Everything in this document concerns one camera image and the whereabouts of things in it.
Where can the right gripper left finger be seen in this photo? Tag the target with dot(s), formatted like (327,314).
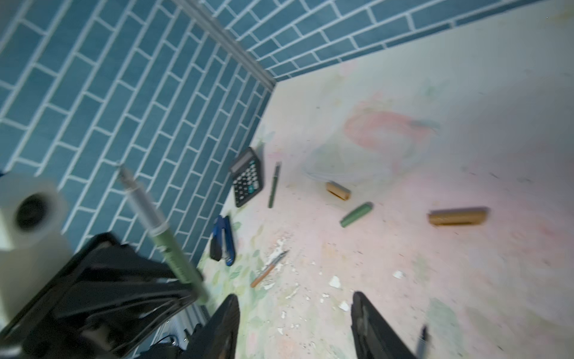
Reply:
(218,338)

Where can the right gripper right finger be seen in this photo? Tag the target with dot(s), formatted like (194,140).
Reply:
(373,337)

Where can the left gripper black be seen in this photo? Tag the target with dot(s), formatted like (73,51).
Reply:
(102,304)

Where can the green pen cap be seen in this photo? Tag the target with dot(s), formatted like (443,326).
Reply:
(356,214)

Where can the tan pen left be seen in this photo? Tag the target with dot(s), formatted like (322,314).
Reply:
(268,269)

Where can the tan pen cap left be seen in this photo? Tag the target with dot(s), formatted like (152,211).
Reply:
(338,190)

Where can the tan pen cap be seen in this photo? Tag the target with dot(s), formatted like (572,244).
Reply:
(459,216)
(338,190)

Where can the tan pen cap right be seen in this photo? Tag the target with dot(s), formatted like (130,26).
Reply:
(459,216)

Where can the dark green capped pen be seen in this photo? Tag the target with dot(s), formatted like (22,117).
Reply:
(274,184)

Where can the blue stapler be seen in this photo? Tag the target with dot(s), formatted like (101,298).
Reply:
(222,246)

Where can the black desk calculator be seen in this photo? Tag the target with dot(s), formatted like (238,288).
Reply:
(247,175)

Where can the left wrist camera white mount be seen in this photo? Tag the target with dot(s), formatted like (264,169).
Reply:
(33,248)

